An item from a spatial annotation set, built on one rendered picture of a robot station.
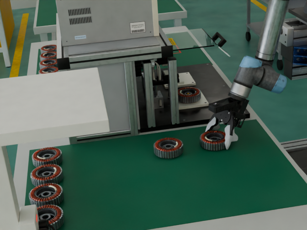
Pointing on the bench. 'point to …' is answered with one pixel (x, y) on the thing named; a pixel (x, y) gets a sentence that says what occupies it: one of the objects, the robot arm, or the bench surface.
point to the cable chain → (138, 69)
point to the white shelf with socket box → (44, 126)
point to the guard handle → (220, 38)
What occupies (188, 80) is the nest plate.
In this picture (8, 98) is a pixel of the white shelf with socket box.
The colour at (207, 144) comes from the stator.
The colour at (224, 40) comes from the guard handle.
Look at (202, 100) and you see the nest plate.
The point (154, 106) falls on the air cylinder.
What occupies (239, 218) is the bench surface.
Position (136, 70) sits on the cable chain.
